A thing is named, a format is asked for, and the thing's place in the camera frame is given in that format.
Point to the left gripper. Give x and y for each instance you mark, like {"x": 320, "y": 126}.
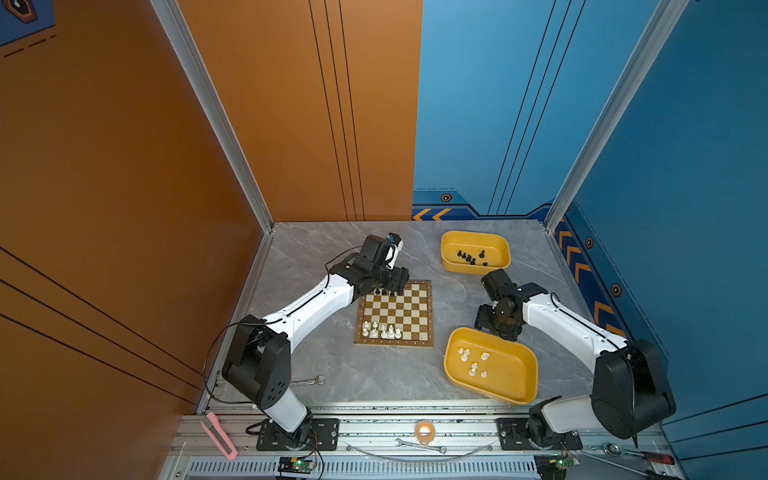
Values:
{"x": 398, "y": 279}

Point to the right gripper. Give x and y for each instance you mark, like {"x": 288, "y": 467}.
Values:
{"x": 481, "y": 320}

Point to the wooden chess board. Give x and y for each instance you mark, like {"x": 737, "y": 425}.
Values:
{"x": 405, "y": 320}

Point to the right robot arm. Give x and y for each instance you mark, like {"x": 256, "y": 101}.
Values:
{"x": 630, "y": 387}

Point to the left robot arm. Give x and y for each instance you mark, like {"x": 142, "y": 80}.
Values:
{"x": 258, "y": 360}

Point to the green circuit board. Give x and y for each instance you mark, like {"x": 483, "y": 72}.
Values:
{"x": 296, "y": 467}

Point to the near yellow tray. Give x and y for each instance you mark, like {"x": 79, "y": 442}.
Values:
{"x": 488, "y": 365}

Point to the yellow tray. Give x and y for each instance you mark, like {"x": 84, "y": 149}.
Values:
{"x": 488, "y": 365}
{"x": 474, "y": 252}

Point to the far yellow tray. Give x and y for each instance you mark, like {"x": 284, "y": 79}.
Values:
{"x": 474, "y": 252}

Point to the silver wrench on table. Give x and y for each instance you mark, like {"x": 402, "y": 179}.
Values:
{"x": 316, "y": 381}

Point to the orange tape roll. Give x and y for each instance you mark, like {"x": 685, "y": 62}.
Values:
{"x": 424, "y": 432}

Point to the pink tool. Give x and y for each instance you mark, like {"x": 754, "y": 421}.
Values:
{"x": 214, "y": 430}

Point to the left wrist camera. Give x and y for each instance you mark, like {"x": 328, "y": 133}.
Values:
{"x": 394, "y": 248}

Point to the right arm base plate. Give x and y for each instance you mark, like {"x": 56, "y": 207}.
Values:
{"x": 518, "y": 433}

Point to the silver wrench on rail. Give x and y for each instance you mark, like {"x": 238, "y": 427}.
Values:
{"x": 417, "y": 445}

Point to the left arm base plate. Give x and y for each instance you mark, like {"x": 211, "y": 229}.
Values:
{"x": 320, "y": 433}

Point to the red handled ratchet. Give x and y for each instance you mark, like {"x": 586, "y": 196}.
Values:
{"x": 654, "y": 457}

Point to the aluminium corner post left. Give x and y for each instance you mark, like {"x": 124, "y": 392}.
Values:
{"x": 176, "y": 29}

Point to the aluminium corner post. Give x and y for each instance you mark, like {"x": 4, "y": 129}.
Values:
{"x": 652, "y": 40}
{"x": 176, "y": 29}

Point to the aluminium corner post right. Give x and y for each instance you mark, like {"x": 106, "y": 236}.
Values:
{"x": 652, "y": 40}

